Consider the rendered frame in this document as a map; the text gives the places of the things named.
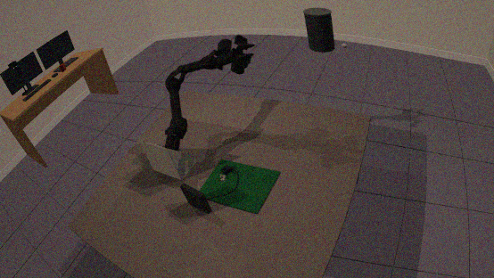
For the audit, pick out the black plug with cable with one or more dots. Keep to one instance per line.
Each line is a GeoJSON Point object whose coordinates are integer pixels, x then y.
{"type": "Point", "coordinates": [227, 169]}

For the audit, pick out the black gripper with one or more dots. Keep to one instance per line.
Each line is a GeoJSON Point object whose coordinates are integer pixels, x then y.
{"type": "Point", "coordinates": [235, 55]}

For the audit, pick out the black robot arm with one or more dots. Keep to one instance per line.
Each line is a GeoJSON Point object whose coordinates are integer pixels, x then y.
{"type": "Point", "coordinates": [178, 125]}

